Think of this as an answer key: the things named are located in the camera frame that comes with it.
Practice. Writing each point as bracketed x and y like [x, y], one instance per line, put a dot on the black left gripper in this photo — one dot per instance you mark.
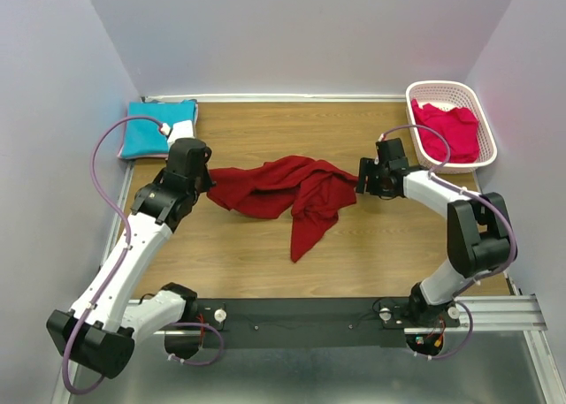
[208, 182]

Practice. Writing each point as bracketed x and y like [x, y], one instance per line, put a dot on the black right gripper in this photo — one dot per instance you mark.
[367, 166]

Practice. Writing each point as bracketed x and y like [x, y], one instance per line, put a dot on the dark red t-shirt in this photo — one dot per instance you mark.
[313, 190]

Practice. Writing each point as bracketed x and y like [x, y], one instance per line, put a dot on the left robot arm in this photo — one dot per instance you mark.
[100, 331]

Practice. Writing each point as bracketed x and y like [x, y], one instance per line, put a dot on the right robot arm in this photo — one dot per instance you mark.
[480, 239]

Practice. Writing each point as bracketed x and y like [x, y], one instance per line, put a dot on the folded cyan t-shirt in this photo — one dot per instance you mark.
[169, 113]

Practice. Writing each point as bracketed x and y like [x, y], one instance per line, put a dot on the magenta t-shirt in basket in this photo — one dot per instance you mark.
[459, 128]

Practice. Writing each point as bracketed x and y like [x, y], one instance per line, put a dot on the pink plastic laundry basket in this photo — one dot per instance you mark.
[430, 146]

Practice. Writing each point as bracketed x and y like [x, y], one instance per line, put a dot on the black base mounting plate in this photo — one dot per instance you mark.
[320, 322]

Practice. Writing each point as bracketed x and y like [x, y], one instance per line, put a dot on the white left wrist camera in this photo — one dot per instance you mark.
[180, 130]

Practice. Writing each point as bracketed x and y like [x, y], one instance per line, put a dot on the aluminium table edge rail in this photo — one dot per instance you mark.
[278, 98]

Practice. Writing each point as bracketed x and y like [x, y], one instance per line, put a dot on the front aluminium rail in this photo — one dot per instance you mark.
[481, 314]

